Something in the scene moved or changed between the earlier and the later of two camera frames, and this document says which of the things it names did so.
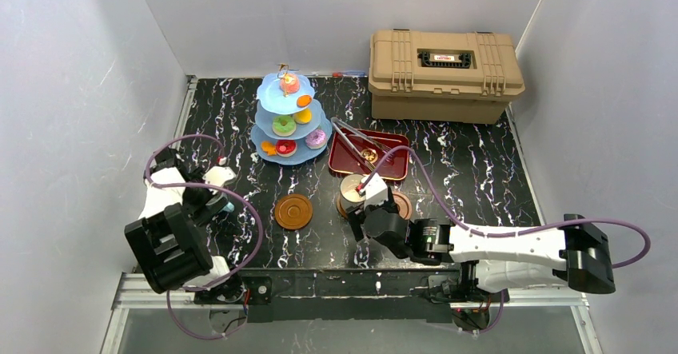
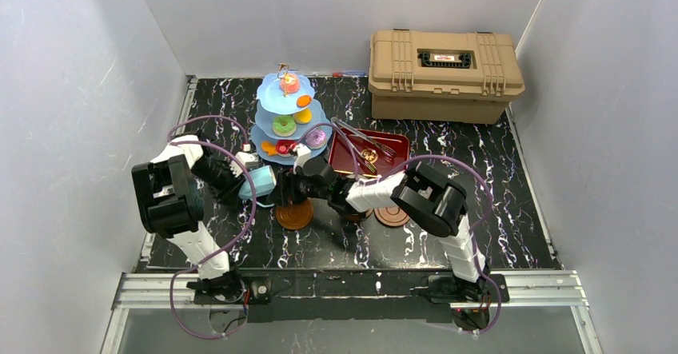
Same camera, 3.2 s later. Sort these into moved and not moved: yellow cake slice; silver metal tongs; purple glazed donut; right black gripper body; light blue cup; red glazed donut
Moved: right black gripper body; light blue cup
Not moved: yellow cake slice; silver metal tongs; purple glazed donut; red glazed donut
